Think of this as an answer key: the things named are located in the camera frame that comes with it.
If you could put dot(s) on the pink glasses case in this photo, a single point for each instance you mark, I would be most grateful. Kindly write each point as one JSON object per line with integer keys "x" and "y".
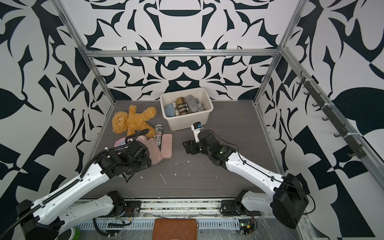
{"x": 154, "y": 150}
{"x": 167, "y": 146}

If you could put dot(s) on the blue glasses case back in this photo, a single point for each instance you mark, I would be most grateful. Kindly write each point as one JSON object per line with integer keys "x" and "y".
{"x": 169, "y": 111}

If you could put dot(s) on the green tape roll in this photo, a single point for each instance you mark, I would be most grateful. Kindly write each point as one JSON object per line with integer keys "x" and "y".
{"x": 70, "y": 234}

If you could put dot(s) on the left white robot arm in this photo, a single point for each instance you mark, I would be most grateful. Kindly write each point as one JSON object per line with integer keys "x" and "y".
{"x": 52, "y": 215}

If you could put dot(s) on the plaid brown glasses case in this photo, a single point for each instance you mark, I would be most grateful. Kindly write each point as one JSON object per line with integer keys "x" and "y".
{"x": 182, "y": 104}

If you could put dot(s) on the orange plush teddy bear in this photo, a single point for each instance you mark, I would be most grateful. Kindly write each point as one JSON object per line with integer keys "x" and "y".
{"x": 132, "y": 121}

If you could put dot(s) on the beige plastic storage box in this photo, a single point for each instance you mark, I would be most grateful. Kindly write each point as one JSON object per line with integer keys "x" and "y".
{"x": 185, "y": 121}

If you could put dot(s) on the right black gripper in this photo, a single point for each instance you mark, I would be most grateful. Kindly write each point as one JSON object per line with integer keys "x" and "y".
{"x": 192, "y": 149}

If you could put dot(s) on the green circuit board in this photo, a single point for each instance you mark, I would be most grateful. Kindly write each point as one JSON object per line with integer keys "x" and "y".
{"x": 247, "y": 226}

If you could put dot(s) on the pink alarm clock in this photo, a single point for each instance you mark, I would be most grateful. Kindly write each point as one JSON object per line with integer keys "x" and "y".
{"x": 120, "y": 142}

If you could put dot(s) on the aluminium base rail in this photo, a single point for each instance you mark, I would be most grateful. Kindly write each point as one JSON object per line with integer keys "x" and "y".
{"x": 192, "y": 208}

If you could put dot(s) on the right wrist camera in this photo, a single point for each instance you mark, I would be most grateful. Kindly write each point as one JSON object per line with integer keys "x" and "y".
{"x": 196, "y": 128}

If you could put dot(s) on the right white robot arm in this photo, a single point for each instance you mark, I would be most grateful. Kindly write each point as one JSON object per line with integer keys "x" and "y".
{"x": 286, "y": 198}

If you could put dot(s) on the grey glasses case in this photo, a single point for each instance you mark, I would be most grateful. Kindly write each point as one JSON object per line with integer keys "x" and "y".
{"x": 192, "y": 104}

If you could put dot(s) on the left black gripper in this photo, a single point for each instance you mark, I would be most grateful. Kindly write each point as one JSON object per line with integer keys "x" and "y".
{"x": 147, "y": 162}

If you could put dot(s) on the newspaper print case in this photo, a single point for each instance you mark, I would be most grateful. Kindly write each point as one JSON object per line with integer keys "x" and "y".
{"x": 200, "y": 106}
{"x": 158, "y": 134}

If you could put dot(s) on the map print glasses case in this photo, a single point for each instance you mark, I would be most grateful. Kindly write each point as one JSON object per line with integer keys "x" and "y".
{"x": 175, "y": 108}

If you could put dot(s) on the brown quilted leather wallet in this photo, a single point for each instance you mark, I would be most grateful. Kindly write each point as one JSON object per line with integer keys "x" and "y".
{"x": 175, "y": 229}

